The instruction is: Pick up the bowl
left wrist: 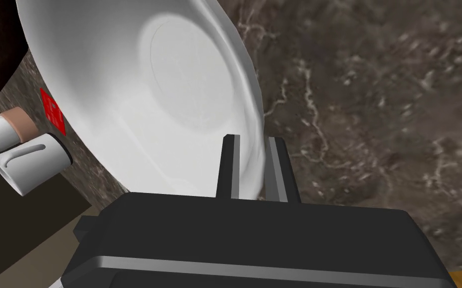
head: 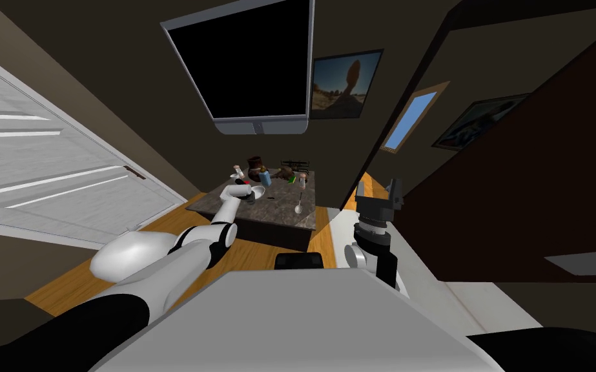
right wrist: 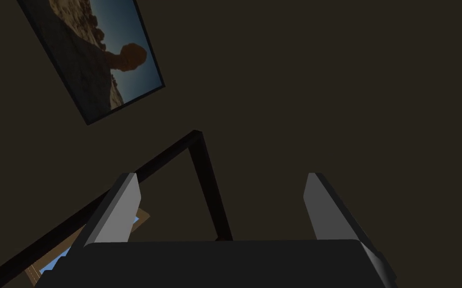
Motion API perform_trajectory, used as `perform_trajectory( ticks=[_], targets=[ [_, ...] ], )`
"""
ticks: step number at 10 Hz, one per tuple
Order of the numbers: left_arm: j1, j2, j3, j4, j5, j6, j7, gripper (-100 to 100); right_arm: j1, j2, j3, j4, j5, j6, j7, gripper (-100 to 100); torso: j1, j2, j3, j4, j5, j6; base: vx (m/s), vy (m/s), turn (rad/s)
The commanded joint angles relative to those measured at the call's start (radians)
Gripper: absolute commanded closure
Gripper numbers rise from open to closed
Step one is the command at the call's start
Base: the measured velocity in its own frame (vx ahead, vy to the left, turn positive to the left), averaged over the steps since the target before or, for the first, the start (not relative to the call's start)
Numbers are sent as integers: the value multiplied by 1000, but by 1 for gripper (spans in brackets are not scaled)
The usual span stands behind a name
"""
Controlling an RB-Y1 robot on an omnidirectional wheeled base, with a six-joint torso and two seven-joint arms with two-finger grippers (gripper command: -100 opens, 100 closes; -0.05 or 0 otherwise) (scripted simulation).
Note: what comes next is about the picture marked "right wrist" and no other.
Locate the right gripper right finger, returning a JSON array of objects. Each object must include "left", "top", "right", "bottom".
[{"left": 302, "top": 172, "right": 369, "bottom": 243}]

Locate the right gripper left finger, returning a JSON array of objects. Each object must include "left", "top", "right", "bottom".
[{"left": 71, "top": 172, "right": 142, "bottom": 250}]

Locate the brown and blue box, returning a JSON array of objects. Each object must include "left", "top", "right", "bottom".
[{"left": 25, "top": 207, "right": 151, "bottom": 287}]

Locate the framed landscape picture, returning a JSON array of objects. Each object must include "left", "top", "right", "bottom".
[{"left": 16, "top": 0, "right": 166, "bottom": 127}]

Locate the black frame shelf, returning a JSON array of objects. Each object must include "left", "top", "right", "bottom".
[{"left": 0, "top": 129, "right": 234, "bottom": 288}]

